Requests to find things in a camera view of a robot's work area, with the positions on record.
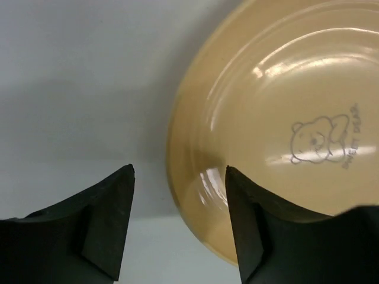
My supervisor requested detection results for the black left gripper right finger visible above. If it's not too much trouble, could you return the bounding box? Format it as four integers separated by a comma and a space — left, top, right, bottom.
225, 166, 378, 283

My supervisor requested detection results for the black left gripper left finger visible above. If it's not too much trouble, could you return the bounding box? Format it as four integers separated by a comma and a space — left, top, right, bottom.
1, 164, 135, 283

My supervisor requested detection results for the orange plate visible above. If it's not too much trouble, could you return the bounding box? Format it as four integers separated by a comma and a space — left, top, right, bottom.
166, 1, 378, 265

